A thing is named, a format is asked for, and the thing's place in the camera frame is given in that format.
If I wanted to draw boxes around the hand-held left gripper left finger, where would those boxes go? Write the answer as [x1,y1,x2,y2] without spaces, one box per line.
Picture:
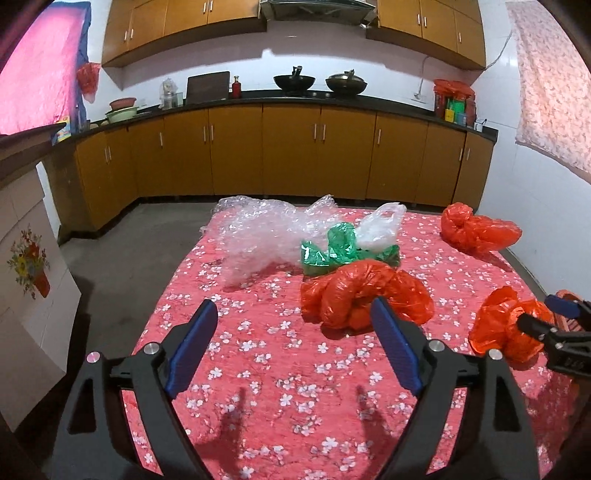
[50,298,219,480]

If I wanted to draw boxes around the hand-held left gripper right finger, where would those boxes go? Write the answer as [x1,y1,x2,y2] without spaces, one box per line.
[370,296,541,480]

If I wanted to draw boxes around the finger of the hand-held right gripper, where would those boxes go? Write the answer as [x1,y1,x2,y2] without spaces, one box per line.
[544,294,591,324]
[516,313,561,344]

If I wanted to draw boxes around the red plastic basket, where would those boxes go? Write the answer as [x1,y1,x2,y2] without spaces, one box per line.
[551,289,585,333]

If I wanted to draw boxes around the orange plastic bag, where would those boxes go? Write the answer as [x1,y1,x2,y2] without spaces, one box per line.
[300,259,435,330]
[468,286,557,363]

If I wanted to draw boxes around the red floral tablecloth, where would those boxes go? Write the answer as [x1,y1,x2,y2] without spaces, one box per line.
[117,203,583,480]

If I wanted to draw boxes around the red knotted plastic bag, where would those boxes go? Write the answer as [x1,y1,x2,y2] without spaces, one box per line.
[440,202,523,254]

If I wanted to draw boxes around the clear plastic bag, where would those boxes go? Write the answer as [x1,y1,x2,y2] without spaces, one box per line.
[355,202,408,254]

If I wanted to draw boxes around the green plastic bag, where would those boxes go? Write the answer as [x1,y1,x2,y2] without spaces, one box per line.
[300,222,402,277]

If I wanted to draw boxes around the clear bubble wrap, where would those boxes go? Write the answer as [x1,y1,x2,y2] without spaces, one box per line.
[199,194,340,287]

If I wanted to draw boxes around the flower print tile board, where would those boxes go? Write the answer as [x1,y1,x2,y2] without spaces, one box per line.
[0,161,83,430]

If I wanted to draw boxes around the pink floral curtain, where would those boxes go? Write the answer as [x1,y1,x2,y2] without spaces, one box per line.
[505,0,591,183]

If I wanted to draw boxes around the wooden lower cabinets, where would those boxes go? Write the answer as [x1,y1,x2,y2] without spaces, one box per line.
[51,102,497,241]

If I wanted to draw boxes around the wooden cabinets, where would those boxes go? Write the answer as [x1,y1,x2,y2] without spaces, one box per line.
[366,0,488,71]
[102,0,267,69]
[51,102,497,241]

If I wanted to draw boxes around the black kitchen countertop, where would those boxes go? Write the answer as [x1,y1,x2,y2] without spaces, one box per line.
[51,90,499,144]

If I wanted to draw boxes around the green basin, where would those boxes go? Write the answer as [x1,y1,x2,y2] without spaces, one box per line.
[105,106,140,124]

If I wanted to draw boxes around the glass jar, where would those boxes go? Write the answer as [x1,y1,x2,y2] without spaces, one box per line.
[159,78,183,110]

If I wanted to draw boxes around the dark cutting board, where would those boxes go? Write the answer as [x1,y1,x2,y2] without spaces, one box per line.
[185,71,231,106]

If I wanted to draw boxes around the black wok with lid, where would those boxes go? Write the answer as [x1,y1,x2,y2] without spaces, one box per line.
[325,69,369,96]

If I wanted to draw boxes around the hanging red plastic bag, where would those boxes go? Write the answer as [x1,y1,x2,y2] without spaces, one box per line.
[76,61,101,104]

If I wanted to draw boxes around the wooden upper cabinets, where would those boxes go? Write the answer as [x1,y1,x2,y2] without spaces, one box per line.
[102,0,267,69]
[366,0,488,71]

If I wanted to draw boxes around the steel range hood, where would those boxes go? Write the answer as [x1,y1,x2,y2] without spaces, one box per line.
[259,0,377,25]

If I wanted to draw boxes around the white power cable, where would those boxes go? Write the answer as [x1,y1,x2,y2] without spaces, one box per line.
[412,55,431,102]

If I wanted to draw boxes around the black wok with handle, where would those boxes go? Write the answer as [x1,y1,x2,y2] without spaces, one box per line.
[273,66,317,96]

